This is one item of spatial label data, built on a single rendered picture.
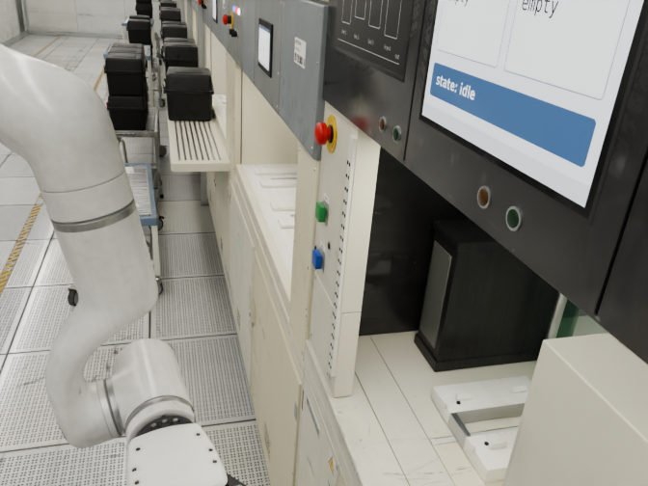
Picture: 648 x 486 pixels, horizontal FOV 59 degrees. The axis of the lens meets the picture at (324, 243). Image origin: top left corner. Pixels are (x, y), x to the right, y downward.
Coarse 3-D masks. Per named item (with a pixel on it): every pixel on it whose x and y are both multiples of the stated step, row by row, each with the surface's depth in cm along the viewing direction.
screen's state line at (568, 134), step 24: (456, 72) 56; (456, 96) 56; (480, 96) 52; (504, 96) 48; (528, 96) 45; (504, 120) 48; (528, 120) 45; (552, 120) 43; (576, 120) 40; (552, 144) 43; (576, 144) 40
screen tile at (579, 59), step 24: (600, 0) 37; (624, 0) 35; (528, 24) 45; (552, 24) 42; (600, 24) 38; (528, 48) 45; (552, 48) 42; (576, 48) 40; (600, 48) 38; (528, 72) 45; (552, 72) 42; (576, 72) 40; (600, 72) 38; (600, 96) 38
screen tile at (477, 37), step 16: (496, 0) 49; (448, 16) 57; (464, 16) 54; (480, 16) 51; (496, 16) 49; (448, 32) 57; (464, 32) 54; (480, 32) 52; (496, 32) 49; (448, 48) 57; (464, 48) 54; (480, 48) 52; (496, 48) 49; (496, 64) 49
